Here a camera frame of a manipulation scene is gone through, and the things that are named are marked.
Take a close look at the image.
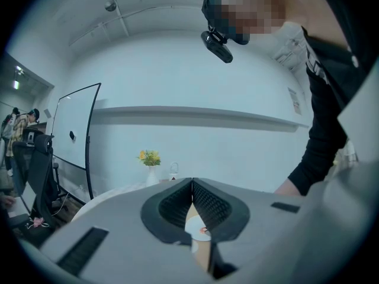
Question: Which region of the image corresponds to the white paper sheet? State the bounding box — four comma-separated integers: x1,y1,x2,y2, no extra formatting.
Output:
7,196,30,218

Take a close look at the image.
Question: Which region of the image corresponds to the person's head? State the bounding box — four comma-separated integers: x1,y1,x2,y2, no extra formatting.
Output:
201,0,300,46

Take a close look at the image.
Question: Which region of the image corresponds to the person's black clothing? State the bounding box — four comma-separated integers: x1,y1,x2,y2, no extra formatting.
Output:
300,0,379,197

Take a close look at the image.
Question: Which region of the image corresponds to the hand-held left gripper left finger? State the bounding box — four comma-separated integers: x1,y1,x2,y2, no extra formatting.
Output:
40,177,208,284

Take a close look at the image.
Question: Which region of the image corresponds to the white penguin print cup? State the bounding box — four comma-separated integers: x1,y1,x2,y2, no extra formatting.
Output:
168,162,181,182

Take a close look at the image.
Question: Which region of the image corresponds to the black office chair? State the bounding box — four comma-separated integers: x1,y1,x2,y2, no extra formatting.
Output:
29,134,65,230
11,128,45,198

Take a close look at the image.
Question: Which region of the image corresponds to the black head-worn camera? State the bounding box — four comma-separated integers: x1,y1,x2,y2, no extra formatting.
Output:
200,30,234,64

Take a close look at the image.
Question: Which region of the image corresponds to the person's right forearm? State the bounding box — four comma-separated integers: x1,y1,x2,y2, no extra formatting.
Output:
274,122,349,197

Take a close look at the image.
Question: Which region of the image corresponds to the pink cable bundle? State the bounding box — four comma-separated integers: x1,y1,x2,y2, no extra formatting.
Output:
28,217,50,229

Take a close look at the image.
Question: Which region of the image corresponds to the white vase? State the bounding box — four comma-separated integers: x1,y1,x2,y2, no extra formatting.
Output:
145,165,160,188

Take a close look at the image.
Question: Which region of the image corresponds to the yellow flower bouquet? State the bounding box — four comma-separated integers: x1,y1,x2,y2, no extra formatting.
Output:
136,149,162,168

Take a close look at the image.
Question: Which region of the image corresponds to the white round plate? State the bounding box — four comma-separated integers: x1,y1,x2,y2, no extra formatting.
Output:
184,214,213,243

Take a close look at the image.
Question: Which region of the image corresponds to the black framed whiteboard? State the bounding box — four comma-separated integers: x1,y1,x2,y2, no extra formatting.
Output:
51,82,102,201

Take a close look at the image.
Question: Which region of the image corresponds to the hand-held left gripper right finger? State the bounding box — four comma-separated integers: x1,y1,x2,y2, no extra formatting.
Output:
192,177,315,284

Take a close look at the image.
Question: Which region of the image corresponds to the white wall notice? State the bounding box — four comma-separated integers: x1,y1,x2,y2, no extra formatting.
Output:
287,87,303,116

